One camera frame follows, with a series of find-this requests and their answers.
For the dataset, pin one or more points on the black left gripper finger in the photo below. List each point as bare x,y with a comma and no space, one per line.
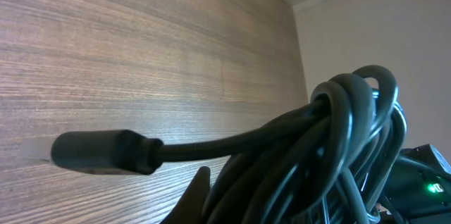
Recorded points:
188,210

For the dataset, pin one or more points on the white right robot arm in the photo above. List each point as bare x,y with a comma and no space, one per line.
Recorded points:
418,188

